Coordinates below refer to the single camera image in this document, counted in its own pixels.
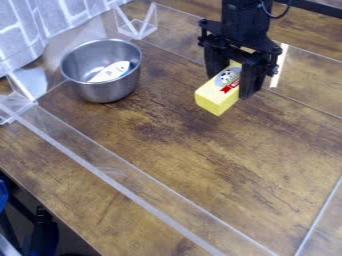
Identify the clear acrylic triangular bracket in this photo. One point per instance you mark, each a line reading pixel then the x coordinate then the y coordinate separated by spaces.
pixel 135 28

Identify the yellow butter block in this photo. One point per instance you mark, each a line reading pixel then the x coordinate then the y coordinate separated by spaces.
pixel 218 94

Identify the stainless steel bowl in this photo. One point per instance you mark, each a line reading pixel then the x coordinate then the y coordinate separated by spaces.
pixel 83 62

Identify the white fish toy in bowl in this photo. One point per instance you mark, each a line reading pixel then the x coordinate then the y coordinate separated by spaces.
pixel 111 72

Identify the grey brick pattern cloth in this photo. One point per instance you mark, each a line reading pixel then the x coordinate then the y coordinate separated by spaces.
pixel 31 21

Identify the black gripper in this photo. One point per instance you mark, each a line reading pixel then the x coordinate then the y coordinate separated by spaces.
pixel 238 38

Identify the clear acrylic barrier front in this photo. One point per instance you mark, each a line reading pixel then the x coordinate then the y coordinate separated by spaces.
pixel 194 222

